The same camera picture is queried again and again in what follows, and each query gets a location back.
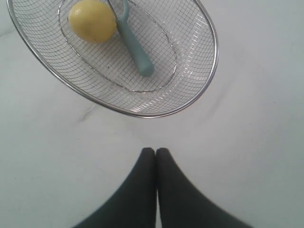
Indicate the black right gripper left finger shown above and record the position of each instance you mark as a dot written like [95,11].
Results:
[133,205]

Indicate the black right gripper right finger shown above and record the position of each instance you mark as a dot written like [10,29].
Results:
[182,205]

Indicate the teal handled peeler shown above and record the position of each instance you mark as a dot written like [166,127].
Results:
[137,53]

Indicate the yellow lemon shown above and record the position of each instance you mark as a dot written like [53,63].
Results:
[93,21]

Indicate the oval metal wire basket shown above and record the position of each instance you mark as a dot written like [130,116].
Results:
[178,36]

